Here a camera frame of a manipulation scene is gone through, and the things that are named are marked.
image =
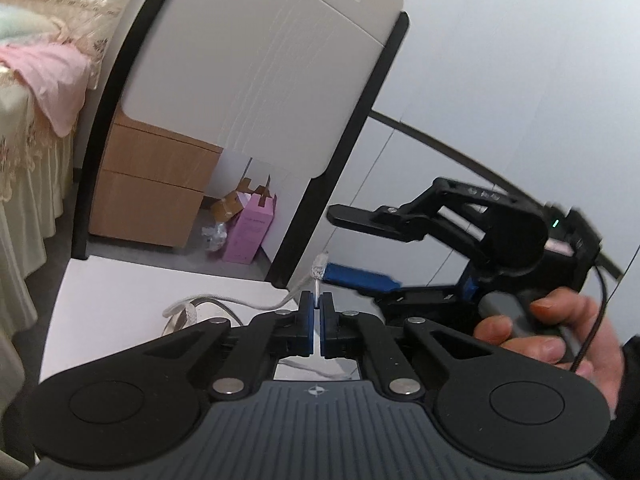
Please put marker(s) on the person's right hand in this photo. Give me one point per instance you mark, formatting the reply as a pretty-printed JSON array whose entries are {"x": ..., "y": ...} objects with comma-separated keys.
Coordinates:
[{"x": 600, "y": 360}]

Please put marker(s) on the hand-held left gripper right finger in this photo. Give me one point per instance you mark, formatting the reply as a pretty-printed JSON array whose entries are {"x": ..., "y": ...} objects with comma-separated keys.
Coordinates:
[{"x": 325, "y": 320}]

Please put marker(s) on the cream quilted bed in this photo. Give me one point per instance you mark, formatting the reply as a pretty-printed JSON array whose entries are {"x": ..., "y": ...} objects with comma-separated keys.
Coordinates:
[{"x": 25, "y": 185}]

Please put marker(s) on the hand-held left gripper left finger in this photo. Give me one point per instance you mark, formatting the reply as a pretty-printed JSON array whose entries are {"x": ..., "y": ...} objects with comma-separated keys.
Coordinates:
[{"x": 310, "y": 317}]

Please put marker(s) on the wooden nightstand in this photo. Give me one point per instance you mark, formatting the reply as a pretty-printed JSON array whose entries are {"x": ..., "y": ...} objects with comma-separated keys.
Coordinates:
[{"x": 150, "y": 200}]

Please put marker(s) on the pastel pillow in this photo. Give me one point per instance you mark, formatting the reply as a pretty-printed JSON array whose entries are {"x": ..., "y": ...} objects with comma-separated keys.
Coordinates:
[{"x": 20, "y": 25}]

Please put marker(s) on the pink carton box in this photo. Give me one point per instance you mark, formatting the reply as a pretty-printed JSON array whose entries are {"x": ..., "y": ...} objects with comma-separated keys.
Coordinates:
[{"x": 247, "y": 235}]

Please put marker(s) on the pink pastel duvet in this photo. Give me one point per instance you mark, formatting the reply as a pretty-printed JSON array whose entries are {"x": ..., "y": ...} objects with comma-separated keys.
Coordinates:
[{"x": 50, "y": 80}]

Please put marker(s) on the brown cardboard box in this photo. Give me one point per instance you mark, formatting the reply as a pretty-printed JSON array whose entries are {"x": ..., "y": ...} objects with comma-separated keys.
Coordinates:
[{"x": 225, "y": 207}]

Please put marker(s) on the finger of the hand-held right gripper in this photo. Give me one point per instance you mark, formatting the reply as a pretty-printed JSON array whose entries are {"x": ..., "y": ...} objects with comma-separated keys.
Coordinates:
[
  {"x": 390, "y": 220},
  {"x": 360, "y": 277}
]

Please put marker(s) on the crumpled clear plastic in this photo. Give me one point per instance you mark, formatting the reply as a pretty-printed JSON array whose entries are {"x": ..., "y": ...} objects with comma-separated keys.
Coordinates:
[{"x": 215, "y": 235}]

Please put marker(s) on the white shoelace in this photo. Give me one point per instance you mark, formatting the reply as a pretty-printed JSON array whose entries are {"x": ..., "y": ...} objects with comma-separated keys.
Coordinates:
[{"x": 240, "y": 301}]

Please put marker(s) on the white chair with black frame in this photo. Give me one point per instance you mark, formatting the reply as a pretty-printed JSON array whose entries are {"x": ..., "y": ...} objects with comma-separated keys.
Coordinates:
[{"x": 260, "y": 85}]

